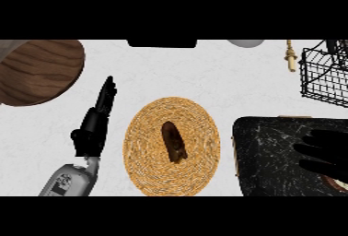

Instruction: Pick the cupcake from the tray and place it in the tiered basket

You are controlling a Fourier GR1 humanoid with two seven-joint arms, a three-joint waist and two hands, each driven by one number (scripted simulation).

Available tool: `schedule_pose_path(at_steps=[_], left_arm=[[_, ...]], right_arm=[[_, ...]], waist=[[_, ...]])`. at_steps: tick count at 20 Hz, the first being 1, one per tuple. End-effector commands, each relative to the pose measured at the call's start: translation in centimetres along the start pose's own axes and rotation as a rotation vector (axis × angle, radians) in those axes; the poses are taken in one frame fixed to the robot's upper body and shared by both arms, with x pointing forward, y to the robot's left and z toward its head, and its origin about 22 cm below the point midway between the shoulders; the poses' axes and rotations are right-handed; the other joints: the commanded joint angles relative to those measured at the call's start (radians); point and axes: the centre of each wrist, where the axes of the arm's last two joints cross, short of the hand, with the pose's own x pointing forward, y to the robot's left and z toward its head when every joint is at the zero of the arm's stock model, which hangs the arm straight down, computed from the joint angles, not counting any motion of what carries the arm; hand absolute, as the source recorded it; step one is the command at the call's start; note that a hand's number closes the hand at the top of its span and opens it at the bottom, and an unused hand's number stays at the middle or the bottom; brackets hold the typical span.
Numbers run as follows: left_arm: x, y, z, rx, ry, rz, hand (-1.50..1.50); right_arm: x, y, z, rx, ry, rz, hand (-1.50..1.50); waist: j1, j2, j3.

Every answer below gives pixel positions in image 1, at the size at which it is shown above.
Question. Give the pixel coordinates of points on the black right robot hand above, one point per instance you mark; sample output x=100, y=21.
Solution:
x=327, y=153

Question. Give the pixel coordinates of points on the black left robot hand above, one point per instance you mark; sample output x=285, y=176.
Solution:
x=93, y=129

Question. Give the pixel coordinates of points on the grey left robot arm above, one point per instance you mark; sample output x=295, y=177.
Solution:
x=68, y=181

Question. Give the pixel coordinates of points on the brown cupcake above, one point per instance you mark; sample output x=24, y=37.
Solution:
x=338, y=183

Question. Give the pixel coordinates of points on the black marble tray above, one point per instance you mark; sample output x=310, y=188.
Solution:
x=267, y=159

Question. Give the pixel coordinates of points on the brown chocolate eclair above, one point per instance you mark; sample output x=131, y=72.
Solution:
x=172, y=143

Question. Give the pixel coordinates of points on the round woven wicker placemat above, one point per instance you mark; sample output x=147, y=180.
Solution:
x=171, y=146

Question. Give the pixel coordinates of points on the round brown wooden board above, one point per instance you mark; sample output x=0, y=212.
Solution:
x=38, y=72

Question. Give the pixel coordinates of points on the black appliance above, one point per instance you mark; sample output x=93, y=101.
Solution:
x=162, y=43

